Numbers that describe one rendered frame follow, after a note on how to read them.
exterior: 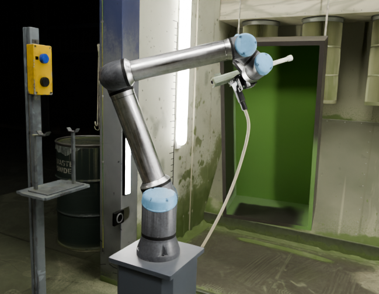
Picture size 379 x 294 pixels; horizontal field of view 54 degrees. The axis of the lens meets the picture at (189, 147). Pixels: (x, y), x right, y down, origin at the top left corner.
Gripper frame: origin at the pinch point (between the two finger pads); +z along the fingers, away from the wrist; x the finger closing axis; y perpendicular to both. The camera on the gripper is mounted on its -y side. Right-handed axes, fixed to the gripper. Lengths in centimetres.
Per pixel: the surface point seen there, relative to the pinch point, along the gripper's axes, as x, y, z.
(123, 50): -42, -47, 42
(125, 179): -67, 27, 63
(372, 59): 151, 9, 67
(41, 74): -91, -40, 20
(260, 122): 36, 24, 64
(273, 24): 109, -55, 114
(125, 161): -63, 16, 60
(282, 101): 50, 16, 48
